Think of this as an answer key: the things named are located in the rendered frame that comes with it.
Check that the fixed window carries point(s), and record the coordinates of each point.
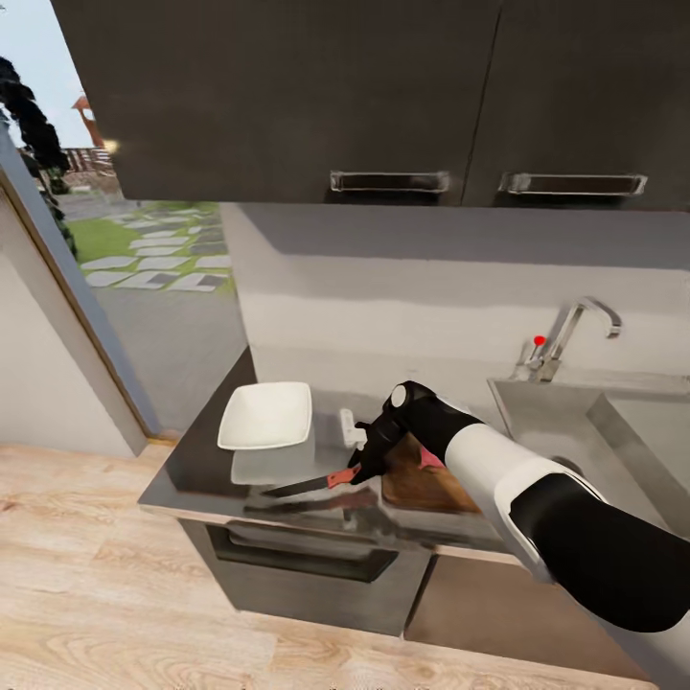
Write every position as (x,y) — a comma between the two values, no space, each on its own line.
(151,282)

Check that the bowl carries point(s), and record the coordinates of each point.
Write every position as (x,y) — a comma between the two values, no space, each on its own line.
(267,416)

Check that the drop in sink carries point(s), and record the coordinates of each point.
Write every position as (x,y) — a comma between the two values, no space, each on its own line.
(632,445)

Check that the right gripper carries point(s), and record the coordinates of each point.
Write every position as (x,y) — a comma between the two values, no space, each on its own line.
(372,458)

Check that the parer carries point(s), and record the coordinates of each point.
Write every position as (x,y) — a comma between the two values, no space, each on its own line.
(330,481)

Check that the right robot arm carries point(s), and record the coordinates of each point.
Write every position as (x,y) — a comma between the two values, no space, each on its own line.
(630,576)

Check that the cutting board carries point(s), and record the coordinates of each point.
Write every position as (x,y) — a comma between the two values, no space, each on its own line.
(432,486)

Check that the vidalia onion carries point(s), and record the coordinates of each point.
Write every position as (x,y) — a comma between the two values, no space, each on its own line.
(429,459)

